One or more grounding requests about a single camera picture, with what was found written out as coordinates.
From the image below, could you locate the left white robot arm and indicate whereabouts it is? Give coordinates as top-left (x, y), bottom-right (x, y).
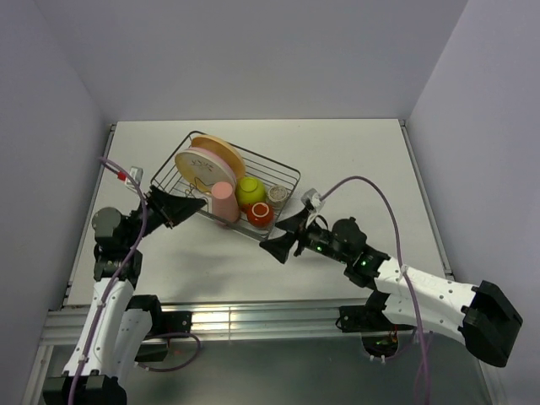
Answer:
top-left (42, 186), bottom-right (207, 404)

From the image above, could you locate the pink plastic plate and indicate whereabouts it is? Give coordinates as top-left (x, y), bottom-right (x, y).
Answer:
top-left (190, 147), bottom-right (237, 186)

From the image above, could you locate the purple cable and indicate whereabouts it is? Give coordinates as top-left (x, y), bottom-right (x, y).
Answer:
top-left (316, 175), bottom-right (434, 405)
top-left (67, 156), bottom-right (203, 405)

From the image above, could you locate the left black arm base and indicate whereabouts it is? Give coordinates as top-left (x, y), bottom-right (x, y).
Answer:
top-left (127, 295), bottom-right (192, 363)

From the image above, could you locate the lime green bowl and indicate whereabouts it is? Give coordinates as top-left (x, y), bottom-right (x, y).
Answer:
top-left (235, 176), bottom-right (266, 207)

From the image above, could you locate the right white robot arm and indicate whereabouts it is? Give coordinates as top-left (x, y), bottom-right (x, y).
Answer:
top-left (259, 209), bottom-right (523, 368)

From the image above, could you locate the metal wire dish rack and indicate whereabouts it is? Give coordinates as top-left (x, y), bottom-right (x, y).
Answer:
top-left (151, 131), bottom-right (300, 241)

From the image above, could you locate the orange brown ceramic mug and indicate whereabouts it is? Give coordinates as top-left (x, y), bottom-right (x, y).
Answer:
top-left (245, 202), bottom-right (274, 229)

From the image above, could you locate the pink plastic cup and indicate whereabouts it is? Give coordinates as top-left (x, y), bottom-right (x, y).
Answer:
top-left (211, 181), bottom-right (240, 223)

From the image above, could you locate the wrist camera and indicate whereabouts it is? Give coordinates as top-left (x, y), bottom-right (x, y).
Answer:
top-left (116, 166), bottom-right (143, 189)
top-left (300, 188), bottom-right (325, 227)

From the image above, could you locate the small patterned glass cup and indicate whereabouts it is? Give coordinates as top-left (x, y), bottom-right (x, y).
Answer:
top-left (267, 185), bottom-right (289, 208)

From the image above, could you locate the cream yellow floral plate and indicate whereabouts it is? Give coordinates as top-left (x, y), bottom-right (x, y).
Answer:
top-left (175, 148), bottom-right (229, 192)

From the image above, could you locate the aluminium front rail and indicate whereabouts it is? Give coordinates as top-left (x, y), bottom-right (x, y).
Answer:
top-left (39, 299), bottom-right (365, 346)

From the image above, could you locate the orange plastic plate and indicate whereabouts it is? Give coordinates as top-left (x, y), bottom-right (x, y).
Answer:
top-left (191, 134), bottom-right (246, 180)

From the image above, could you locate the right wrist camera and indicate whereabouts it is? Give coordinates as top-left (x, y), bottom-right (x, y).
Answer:
top-left (300, 188), bottom-right (325, 227)

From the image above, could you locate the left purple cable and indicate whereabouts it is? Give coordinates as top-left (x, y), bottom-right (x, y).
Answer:
top-left (67, 156), bottom-right (203, 405)

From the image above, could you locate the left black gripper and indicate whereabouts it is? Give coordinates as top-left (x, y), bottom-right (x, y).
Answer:
top-left (123, 185), bottom-right (205, 247)

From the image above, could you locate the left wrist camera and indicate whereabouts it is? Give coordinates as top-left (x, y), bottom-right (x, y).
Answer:
top-left (116, 166), bottom-right (143, 189)

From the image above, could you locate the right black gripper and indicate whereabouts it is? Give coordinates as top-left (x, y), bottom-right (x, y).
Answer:
top-left (259, 207), bottom-right (349, 263)

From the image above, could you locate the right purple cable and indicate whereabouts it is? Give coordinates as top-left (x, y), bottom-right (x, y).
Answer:
top-left (316, 175), bottom-right (434, 405)

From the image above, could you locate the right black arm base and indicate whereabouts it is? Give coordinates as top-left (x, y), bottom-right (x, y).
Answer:
top-left (335, 305), bottom-right (416, 364)

